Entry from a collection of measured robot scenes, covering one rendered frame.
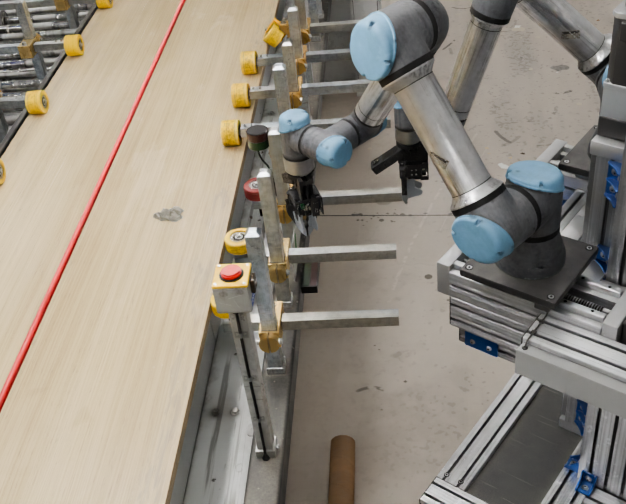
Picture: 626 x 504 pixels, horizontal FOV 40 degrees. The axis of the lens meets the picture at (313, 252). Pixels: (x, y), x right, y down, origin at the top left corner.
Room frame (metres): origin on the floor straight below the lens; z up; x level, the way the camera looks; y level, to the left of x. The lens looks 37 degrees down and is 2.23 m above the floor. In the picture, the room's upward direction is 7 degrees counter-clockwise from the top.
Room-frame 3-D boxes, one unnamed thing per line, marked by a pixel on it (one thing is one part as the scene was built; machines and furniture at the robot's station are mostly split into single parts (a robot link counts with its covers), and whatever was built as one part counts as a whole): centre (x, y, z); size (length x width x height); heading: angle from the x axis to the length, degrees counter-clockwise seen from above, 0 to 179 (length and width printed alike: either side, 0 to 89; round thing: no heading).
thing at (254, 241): (1.54, 0.13, 0.90); 0.03 x 0.03 x 0.48; 83
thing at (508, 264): (1.44, -0.47, 1.09); 0.15 x 0.15 x 0.10
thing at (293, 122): (1.79, 0.00, 1.22); 0.09 x 0.08 x 0.11; 40
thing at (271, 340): (1.56, 0.12, 0.82); 0.13 x 0.06 x 0.05; 173
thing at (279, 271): (1.81, 0.09, 0.83); 0.13 x 0.06 x 0.05; 173
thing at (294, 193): (1.79, 0.00, 1.06); 0.09 x 0.08 x 0.12; 13
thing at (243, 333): (1.28, 0.16, 0.93); 0.05 x 0.04 x 0.45; 173
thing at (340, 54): (2.81, -0.10, 0.95); 0.50 x 0.04 x 0.04; 83
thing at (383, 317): (1.57, 0.03, 0.82); 0.43 x 0.03 x 0.04; 83
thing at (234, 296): (1.28, 0.16, 1.18); 0.07 x 0.07 x 0.08; 83
